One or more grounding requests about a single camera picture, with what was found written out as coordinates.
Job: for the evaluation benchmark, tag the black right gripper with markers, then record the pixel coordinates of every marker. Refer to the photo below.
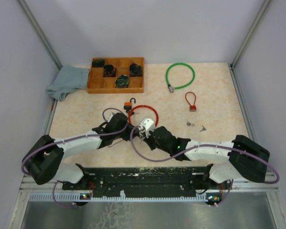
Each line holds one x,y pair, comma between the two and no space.
148,140

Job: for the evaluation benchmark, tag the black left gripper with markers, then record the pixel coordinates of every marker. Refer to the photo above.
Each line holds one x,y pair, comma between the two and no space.
127,137

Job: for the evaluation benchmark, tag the red cable lock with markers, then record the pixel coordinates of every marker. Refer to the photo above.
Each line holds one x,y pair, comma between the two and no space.
147,110

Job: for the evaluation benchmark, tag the orange black padlock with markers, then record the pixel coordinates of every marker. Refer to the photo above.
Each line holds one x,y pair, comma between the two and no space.
129,105

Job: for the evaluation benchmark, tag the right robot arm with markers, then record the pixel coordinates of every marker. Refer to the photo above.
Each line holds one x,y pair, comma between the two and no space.
237,158

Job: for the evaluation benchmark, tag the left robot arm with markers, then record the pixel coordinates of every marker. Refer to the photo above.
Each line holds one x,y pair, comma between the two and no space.
44,161

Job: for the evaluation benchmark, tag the silver key bunch middle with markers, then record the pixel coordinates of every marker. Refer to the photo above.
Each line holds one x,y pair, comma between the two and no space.
190,124

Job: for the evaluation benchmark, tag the black yellow rolled item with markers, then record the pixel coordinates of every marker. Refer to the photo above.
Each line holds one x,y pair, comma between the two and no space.
122,81

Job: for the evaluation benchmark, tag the wooden compartment tray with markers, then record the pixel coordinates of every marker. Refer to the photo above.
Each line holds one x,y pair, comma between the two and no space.
119,75

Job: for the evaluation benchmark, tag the black rolled item right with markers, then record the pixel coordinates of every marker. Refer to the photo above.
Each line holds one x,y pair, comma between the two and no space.
136,70

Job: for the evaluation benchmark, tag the black rolled item far left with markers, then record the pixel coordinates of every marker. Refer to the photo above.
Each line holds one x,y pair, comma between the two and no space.
98,63

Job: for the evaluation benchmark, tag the grey blue cloth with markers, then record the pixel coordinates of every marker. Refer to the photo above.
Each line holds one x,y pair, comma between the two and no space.
68,80

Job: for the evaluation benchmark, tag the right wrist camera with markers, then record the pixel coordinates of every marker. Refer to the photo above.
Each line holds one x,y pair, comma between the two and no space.
146,127

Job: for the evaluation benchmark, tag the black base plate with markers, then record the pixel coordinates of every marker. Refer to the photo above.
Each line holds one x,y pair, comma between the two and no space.
147,182

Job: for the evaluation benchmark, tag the green cable lock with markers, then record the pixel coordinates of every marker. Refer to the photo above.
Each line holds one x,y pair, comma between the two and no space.
180,78

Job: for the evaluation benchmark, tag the red cable padlock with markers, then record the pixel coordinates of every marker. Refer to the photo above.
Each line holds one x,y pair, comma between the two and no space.
190,98

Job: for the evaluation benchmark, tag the aluminium frame post right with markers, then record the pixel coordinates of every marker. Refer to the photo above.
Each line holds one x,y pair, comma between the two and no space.
258,19

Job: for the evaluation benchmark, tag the aluminium frame post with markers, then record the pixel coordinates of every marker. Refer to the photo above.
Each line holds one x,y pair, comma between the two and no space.
258,19
40,33

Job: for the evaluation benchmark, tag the aluminium frame post left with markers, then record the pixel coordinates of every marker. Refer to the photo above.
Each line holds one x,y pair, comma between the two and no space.
40,33

